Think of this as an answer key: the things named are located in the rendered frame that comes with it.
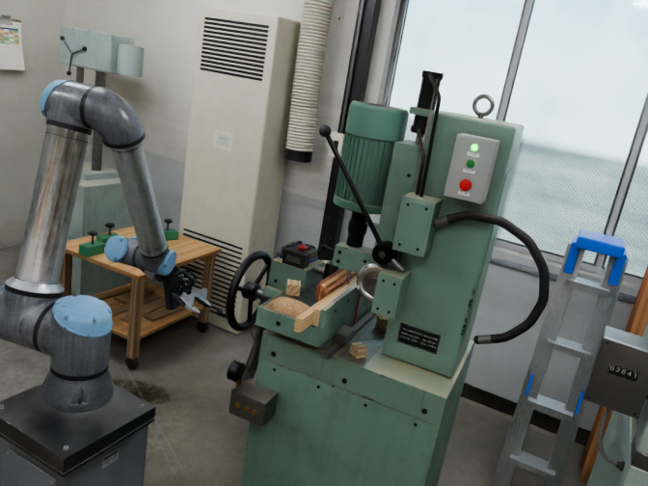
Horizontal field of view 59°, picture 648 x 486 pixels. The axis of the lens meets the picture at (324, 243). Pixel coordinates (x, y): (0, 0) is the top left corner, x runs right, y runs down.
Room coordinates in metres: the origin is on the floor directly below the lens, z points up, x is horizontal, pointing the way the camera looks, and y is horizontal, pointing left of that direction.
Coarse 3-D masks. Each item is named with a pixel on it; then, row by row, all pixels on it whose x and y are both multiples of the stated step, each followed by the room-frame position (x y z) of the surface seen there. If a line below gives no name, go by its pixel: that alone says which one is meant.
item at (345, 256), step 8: (336, 248) 1.70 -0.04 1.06; (344, 248) 1.69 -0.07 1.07; (352, 248) 1.69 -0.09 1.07; (360, 248) 1.70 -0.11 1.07; (368, 248) 1.72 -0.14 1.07; (336, 256) 1.70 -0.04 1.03; (344, 256) 1.69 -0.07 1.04; (352, 256) 1.68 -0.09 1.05; (360, 256) 1.67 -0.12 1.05; (368, 256) 1.66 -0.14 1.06; (336, 264) 1.69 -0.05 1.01; (344, 264) 1.68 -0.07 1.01; (352, 264) 1.67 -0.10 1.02; (360, 264) 1.67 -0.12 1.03
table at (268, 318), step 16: (272, 288) 1.75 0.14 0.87; (304, 288) 1.72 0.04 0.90; (352, 304) 1.66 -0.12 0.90; (256, 320) 1.52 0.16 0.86; (272, 320) 1.50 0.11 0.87; (288, 320) 1.48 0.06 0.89; (336, 320) 1.54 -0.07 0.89; (288, 336) 1.48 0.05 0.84; (304, 336) 1.46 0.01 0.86; (320, 336) 1.44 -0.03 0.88
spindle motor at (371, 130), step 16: (352, 112) 1.67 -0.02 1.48; (368, 112) 1.63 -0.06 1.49; (384, 112) 1.63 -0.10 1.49; (400, 112) 1.65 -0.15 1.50; (352, 128) 1.66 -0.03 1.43; (368, 128) 1.63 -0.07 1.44; (384, 128) 1.63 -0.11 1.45; (400, 128) 1.66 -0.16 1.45; (352, 144) 1.66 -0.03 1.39; (368, 144) 1.63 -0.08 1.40; (384, 144) 1.64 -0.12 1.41; (352, 160) 1.65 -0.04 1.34; (368, 160) 1.63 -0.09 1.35; (384, 160) 1.64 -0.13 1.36; (352, 176) 1.64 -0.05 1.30; (368, 176) 1.63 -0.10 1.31; (384, 176) 1.64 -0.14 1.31; (336, 192) 1.69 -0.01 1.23; (352, 192) 1.64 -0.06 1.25; (368, 192) 1.63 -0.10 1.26; (384, 192) 1.65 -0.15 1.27; (352, 208) 1.63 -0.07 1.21; (368, 208) 1.63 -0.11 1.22
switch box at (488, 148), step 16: (464, 144) 1.45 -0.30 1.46; (480, 144) 1.43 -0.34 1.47; (496, 144) 1.42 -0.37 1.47; (464, 160) 1.44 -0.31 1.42; (480, 160) 1.43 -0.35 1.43; (448, 176) 1.45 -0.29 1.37; (464, 176) 1.44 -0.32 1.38; (480, 176) 1.42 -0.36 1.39; (448, 192) 1.45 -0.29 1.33; (480, 192) 1.42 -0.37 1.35
